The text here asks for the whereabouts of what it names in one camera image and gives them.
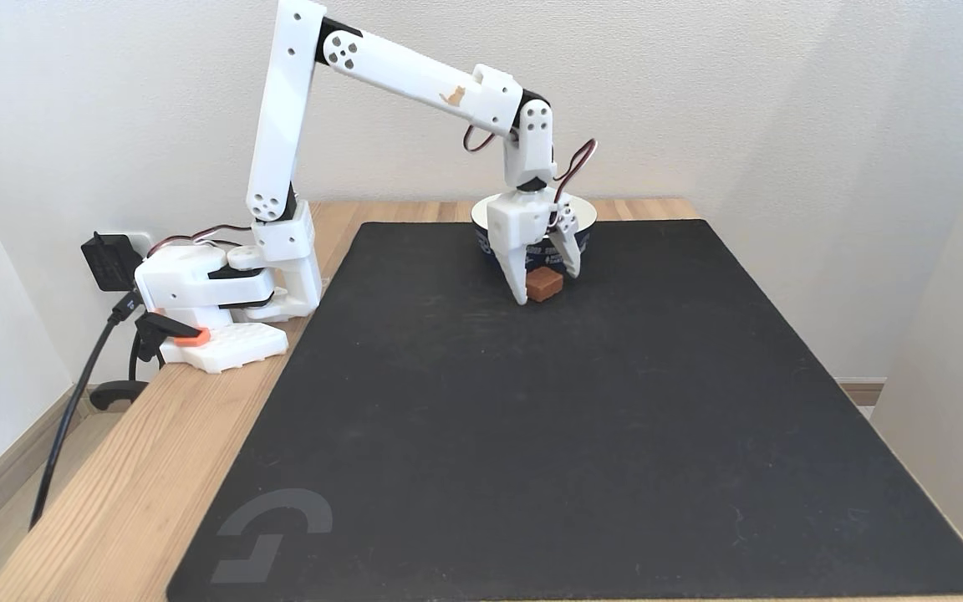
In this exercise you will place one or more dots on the brown cube toy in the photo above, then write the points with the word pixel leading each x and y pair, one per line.
pixel 545 284

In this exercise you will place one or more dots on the white wall outlet plate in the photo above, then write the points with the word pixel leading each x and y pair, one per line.
pixel 143 242

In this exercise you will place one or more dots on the navy paper bowl white inside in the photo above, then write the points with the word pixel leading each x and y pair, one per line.
pixel 586 219

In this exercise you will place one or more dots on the black desk mat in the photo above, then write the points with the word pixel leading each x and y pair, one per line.
pixel 582 435

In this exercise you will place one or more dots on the black power adapter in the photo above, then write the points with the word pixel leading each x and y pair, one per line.
pixel 109 261

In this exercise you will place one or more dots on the black and orange clamp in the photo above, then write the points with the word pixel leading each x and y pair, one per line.
pixel 155 328

